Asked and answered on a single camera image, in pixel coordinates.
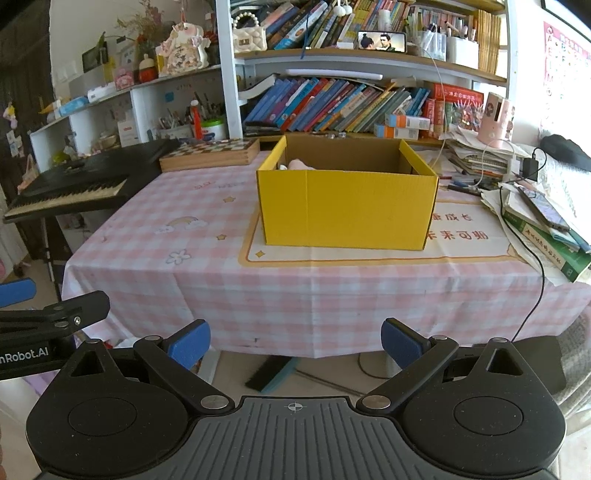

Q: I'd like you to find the white charging cable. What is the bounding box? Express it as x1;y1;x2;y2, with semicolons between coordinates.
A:
406;46;515;185

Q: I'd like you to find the stack of papers and magazines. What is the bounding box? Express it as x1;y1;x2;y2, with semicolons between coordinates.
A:
445;127;539;183

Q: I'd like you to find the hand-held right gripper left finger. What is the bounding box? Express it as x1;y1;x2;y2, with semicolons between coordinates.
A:
58;318;235;415

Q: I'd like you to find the black keyboard stand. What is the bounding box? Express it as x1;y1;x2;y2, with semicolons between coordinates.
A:
18;215;70;296

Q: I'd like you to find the floral ceramic figurine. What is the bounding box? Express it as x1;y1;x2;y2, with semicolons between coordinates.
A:
159;23;211;77

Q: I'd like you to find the black electronic keyboard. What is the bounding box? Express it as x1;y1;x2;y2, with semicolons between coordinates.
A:
4;138;183;224

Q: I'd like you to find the black bag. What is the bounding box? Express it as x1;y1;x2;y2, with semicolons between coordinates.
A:
538;135;591;172

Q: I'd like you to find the white box with red mark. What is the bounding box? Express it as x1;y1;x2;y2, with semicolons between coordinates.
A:
116;119;140;147

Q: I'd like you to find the white cup with brushes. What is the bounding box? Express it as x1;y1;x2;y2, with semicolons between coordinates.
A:
159;108;195;139

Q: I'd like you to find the smartphone with lit screen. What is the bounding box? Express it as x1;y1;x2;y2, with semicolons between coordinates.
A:
357;30;408;54

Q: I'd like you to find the black framed picture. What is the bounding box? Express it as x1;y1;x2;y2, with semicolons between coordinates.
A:
540;0;591;14

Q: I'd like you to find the long row of leaning books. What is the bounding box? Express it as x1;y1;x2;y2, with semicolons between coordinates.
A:
244;78;432;134

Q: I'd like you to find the dark smartphone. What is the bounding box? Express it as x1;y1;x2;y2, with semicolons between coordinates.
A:
517;185;572;232

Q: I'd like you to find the white square pen holder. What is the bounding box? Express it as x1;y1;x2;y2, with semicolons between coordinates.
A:
445;36;480;70

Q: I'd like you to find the red round jar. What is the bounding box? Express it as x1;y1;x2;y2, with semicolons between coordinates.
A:
137;54;158;84

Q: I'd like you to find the orange white small box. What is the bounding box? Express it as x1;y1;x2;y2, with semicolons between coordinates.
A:
374;124;420;140
385;113;432;130

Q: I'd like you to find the white quilted handbag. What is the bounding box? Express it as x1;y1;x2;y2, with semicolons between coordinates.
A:
231;11;267;53

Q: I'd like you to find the green-lidded white jar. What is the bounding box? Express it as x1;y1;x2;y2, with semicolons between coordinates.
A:
201;117;228;140

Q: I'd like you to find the thick green book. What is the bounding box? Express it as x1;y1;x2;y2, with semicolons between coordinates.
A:
503;210;591;283

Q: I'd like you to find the pink wall poster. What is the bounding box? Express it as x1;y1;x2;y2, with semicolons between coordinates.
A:
540;21;591;139

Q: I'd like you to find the white low side shelf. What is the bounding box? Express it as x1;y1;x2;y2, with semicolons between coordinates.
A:
28;65;232;174

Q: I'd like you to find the black bristle broom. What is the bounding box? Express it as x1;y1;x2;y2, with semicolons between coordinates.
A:
245;355;298;394

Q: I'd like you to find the row of tan books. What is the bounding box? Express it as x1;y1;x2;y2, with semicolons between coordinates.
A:
475;9;503;77

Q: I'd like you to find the red boxed book set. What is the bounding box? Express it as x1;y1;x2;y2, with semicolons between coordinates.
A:
425;83;485;139

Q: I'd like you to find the yellow cardboard box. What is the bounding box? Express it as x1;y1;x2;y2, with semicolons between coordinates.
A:
256;134;439;251

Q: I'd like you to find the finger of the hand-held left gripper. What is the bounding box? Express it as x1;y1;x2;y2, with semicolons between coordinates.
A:
0;278;38;308
0;291;112;342

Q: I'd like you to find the dried flower bouquet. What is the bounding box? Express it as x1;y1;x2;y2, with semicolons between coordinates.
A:
115;0;171;51

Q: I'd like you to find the beige orange-bordered desk mat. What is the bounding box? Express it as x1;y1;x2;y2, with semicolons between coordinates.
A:
238;200;522;268

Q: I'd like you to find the pink cylindrical gadget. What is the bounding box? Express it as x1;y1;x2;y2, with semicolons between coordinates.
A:
475;92;515;149

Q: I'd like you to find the small dark picture frame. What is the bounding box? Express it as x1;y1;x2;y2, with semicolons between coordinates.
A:
82;41;109;72

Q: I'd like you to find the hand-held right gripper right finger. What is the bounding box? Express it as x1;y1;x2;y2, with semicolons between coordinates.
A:
362;317;533;411

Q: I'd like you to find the wooden chessboard box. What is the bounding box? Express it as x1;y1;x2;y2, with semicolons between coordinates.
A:
159;137;260;173

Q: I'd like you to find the white wooden bookshelf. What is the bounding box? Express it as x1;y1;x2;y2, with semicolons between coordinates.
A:
215;0;518;148

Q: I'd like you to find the blue tissue box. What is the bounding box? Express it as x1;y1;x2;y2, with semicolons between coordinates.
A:
58;97;89;116

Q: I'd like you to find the dark grey chair seat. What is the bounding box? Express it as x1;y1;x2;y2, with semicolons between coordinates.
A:
510;335;566;393

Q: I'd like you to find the jumbled pile of shelf books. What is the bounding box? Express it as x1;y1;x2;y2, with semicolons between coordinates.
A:
265;0;411;49

